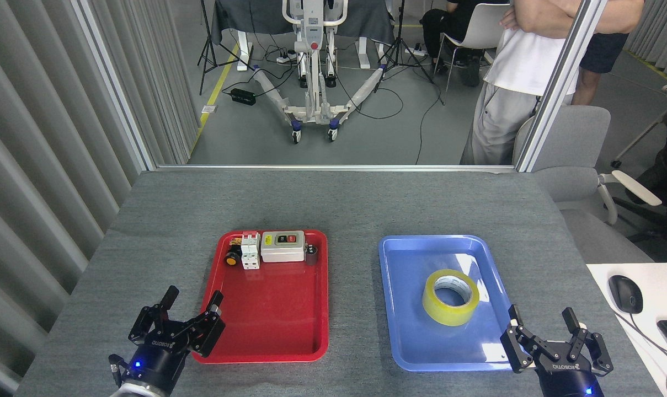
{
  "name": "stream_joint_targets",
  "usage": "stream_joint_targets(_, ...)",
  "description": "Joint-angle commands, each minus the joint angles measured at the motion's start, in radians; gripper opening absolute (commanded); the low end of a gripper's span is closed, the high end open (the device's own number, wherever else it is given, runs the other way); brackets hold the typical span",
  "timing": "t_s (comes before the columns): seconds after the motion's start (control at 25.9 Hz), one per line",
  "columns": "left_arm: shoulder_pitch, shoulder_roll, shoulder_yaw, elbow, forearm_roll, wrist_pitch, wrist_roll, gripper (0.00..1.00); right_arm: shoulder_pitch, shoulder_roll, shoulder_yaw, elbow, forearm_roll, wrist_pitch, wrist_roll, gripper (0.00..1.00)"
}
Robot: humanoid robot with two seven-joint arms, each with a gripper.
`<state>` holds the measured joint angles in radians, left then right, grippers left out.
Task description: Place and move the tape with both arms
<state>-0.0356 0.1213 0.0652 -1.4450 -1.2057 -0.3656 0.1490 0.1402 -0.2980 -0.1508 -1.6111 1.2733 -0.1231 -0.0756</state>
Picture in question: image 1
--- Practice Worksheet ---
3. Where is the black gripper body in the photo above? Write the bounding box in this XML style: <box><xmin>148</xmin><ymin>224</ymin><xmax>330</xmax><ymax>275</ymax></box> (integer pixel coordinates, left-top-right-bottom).
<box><xmin>535</xmin><ymin>352</ymin><xmax>606</xmax><ymax>397</ymax></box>
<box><xmin>124</xmin><ymin>329</ymin><xmax>198</xmax><ymax>396</ymax></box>

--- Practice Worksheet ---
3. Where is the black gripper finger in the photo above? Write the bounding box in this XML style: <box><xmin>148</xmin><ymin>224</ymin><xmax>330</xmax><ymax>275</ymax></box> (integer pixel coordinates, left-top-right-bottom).
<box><xmin>128</xmin><ymin>286</ymin><xmax>180</xmax><ymax>345</ymax></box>
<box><xmin>500</xmin><ymin>304</ymin><xmax>552</xmax><ymax>374</ymax></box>
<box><xmin>561</xmin><ymin>307</ymin><xmax>614</xmax><ymax>377</ymax></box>
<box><xmin>184</xmin><ymin>291</ymin><xmax>226</xmax><ymax>357</ymax></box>

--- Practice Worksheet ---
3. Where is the yellow tape roll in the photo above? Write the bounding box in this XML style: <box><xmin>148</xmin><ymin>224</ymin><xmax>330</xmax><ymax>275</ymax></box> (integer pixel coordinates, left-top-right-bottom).
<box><xmin>421</xmin><ymin>269</ymin><xmax>481</xmax><ymax>326</ymax></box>

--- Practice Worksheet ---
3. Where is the red plastic tray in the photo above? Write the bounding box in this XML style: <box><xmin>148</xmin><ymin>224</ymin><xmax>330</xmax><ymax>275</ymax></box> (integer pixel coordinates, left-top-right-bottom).
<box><xmin>191</xmin><ymin>229</ymin><xmax>329</xmax><ymax>364</ymax></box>

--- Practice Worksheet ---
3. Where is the black computer mouse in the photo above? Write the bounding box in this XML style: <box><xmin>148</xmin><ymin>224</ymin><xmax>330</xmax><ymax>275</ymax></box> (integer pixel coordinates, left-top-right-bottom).
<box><xmin>608</xmin><ymin>275</ymin><xmax>644</xmax><ymax>315</ymax></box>

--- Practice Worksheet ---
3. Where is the white desk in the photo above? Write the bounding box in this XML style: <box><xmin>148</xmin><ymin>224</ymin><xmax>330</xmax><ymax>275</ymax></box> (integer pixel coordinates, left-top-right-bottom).
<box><xmin>586</xmin><ymin>262</ymin><xmax>667</xmax><ymax>397</ymax></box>

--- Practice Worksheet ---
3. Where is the white circuit breaker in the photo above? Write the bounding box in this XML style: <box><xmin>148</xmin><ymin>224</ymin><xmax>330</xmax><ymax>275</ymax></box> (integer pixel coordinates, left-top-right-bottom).
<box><xmin>241</xmin><ymin>232</ymin><xmax>261</xmax><ymax>271</ymax></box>

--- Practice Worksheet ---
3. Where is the blue plastic tray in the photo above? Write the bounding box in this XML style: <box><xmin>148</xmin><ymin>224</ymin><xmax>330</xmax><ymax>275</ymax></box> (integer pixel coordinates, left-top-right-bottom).
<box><xmin>378</xmin><ymin>235</ymin><xmax>520</xmax><ymax>372</ymax></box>

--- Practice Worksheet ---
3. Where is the grey caster leg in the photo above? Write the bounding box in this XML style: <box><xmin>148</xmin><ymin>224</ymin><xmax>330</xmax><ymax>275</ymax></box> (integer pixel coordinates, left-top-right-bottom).
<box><xmin>611</xmin><ymin>108</ymin><xmax>667</xmax><ymax>168</ymax></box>

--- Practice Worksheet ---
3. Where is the grey pleated curtain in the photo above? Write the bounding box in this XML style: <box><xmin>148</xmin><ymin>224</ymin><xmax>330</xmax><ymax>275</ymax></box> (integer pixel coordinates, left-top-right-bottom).
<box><xmin>0</xmin><ymin>0</ymin><xmax>146</xmax><ymax>397</ymax></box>
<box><xmin>85</xmin><ymin>0</ymin><xmax>206</xmax><ymax>166</ymax></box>

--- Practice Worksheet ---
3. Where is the grey office chair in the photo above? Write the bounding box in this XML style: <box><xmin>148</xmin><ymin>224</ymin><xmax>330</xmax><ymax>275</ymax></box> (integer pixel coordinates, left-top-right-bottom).
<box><xmin>513</xmin><ymin>104</ymin><xmax>663</xmax><ymax>264</ymax></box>

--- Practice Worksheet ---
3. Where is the person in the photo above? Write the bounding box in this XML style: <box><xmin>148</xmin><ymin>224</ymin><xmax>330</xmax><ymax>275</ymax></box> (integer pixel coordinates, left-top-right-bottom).
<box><xmin>572</xmin><ymin>32</ymin><xmax>631</xmax><ymax>105</ymax></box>
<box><xmin>421</xmin><ymin>0</ymin><xmax>510</xmax><ymax>87</ymax></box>
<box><xmin>460</xmin><ymin>0</ymin><xmax>645</xmax><ymax>165</ymax></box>

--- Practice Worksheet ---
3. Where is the black tripod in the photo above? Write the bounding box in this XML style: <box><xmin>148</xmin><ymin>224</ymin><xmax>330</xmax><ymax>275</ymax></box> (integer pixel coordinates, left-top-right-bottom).
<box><xmin>197</xmin><ymin>0</ymin><xmax>255</xmax><ymax>95</ymax></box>
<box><xmin>373</xmin><ymin>0</ymin><xmax>445</xmax><ymax>105</ymax></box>

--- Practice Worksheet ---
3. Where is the white stand on wheels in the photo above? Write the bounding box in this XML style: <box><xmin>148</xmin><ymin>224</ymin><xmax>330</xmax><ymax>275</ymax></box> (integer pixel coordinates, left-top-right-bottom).
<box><xmin>253</xmin><ymin>0</ymin><xmax>387</xmax><ymax>145</ymax></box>

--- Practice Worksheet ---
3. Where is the table with dark cloth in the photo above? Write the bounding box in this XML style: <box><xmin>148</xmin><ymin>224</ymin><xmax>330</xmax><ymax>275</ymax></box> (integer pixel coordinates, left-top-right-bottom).
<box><xmin>211</xmin><ymin>0</ymin><xmax>396</xmax><ymax>71</ymax></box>

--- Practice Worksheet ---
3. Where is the white plastic chair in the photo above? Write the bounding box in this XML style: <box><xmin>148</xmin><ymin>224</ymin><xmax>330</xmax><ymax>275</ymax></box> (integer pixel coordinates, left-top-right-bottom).
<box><xmin>434</xmin><ymin>3</ymin><xmax>513</xmax><ymax>105</ymax></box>

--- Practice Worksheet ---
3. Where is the black mouse cable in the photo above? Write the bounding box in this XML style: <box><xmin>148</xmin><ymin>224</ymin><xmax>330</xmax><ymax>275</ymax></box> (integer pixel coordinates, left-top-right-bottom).
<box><xmin>615</xmin><ymin>312</ymin><xmax>667</xmax><ymax>371</ymax></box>

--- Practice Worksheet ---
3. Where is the grey push button switch box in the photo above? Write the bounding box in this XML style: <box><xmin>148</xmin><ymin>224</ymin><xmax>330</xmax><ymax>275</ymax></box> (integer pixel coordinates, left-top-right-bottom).
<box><xmin>260</xmin><ymin>230</ymin><xmax>306</xmax><ymax>264</ymax></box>

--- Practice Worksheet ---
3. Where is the silver aluminium rail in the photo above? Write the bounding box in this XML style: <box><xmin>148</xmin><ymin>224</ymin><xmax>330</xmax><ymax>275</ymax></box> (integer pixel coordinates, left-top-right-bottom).
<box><xmin>156</xmin><ymin>164</ymin><xmax>516</xmax><ymax>173</ymax></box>

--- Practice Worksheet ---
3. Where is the black floor cable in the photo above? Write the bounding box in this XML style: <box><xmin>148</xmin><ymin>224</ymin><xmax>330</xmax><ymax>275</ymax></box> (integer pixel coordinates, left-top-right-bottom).
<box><xmin>333</xmin><ymin>63</ymin><xmax>404</xmax><ymax>121</ymax></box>
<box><xmin>414</xmin><ymin>83</ymin><xmax>444</xmax><ymax>165</ymax></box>

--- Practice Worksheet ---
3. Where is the silver aluminium post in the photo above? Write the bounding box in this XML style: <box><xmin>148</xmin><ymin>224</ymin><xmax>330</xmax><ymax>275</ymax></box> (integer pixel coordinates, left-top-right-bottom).
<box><xmin>68</xmin><ymin>0</ymin><xmax>158</xmax><ymax>173</ymax></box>
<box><xmin>514</xmin><ymin>0</ymin><xmax>610</xmax><ymax>173</ymax></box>

